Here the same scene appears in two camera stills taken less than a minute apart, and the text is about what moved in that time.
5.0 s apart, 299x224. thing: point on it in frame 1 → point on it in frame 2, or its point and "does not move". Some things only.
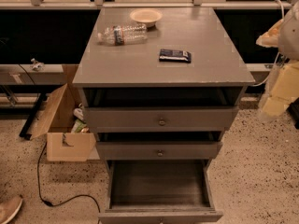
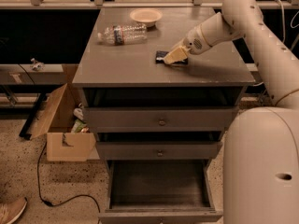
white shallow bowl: (146, 18) does not move
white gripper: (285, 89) → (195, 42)
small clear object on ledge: (37, 65) does not move
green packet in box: (78, 126) does not move
